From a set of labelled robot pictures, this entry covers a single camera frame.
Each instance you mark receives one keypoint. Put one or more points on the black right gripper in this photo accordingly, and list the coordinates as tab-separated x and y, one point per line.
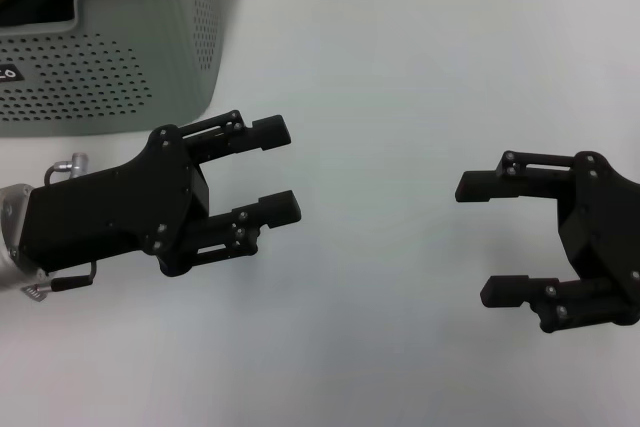
605	227

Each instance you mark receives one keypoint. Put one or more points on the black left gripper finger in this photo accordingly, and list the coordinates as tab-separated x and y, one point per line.
270	133

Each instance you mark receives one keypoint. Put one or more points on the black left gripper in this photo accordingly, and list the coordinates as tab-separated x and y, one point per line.
125	207

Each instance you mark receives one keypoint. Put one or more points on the grey-green perforated storage box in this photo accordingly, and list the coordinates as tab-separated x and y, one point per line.
125	72

